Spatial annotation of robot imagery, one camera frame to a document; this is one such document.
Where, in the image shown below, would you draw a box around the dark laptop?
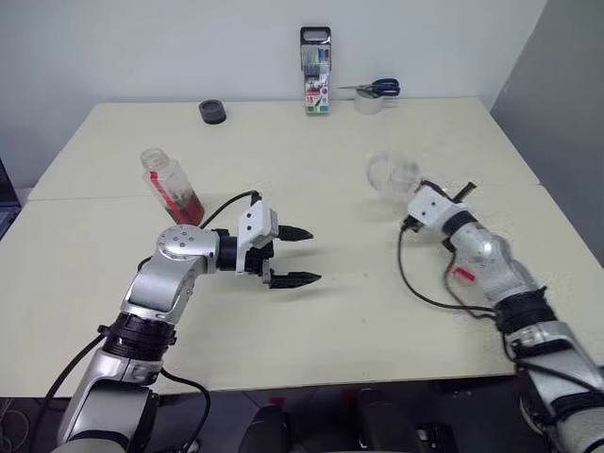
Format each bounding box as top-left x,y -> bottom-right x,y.
0,155 -> 23,238

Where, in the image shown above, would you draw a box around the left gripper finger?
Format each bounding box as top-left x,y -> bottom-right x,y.
268,271 -> 324,291
276,225 -> 314,243

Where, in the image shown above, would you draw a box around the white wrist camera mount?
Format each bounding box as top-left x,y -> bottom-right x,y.
406,185 -> 470,234
233,200 -> 280,277

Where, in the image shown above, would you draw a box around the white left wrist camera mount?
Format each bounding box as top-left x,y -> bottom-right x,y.
233,200 -> 280,277

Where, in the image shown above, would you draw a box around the marker pen pack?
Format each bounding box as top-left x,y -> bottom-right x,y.
299,26 -> 335,115

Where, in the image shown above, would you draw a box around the white floor cables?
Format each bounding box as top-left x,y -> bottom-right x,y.
0,408 -> 30,447

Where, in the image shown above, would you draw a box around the clear bottle with red contents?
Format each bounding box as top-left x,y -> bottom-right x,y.
140,147 -> 206,227

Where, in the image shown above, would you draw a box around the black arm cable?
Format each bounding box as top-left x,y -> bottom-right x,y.
44,190 -> 263,452
397,217 -> 504,323

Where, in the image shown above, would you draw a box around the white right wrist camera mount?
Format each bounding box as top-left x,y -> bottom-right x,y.
406,185 -> 470,234

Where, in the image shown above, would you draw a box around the clear tape roll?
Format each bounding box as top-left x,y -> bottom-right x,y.
354,87 -> 386,116

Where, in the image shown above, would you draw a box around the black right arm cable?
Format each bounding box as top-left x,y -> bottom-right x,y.
397,217 -> 504,323

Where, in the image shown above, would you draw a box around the grey partition panel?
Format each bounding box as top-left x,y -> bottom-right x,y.
489,0 -> 604,266

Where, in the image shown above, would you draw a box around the black tape roll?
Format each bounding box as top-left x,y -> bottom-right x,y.
197,98 -> 229,126

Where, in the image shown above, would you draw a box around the blue handled scissors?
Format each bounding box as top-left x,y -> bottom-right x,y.
336,77 -> 403,98

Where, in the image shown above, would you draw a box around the clear plastic cup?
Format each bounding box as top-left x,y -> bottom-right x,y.
366,150 -> 454,208

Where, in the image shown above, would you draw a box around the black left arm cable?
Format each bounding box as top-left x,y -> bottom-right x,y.
44,190 -> 263,452

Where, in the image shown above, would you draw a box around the dark rounded shape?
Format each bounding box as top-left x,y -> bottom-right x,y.
240,404 -> 292,453

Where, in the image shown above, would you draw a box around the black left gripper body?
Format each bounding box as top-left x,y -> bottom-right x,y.
244,237 -> 277,290

